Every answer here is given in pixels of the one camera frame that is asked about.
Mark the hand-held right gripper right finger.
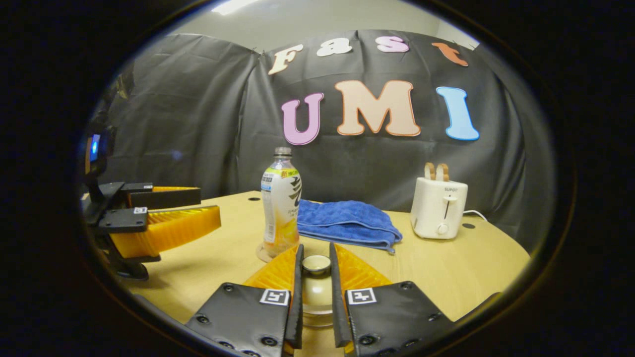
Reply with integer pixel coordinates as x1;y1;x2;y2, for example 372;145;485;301
329;242;454;357

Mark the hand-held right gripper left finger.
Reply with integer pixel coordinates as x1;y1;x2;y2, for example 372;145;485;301
185;243;304;357

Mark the white teacup lid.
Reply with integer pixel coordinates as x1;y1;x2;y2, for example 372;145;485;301
302;254;332;312

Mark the round cork coaster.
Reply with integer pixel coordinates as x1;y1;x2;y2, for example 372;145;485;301
255;242;279;264

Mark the clear water bottle yellow label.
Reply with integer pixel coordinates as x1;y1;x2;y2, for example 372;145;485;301
260;147;302;258

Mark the blue towel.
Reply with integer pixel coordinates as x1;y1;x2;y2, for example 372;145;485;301
297;199;403;254

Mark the white toaster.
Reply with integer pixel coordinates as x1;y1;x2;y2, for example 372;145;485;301
410;177;468;240

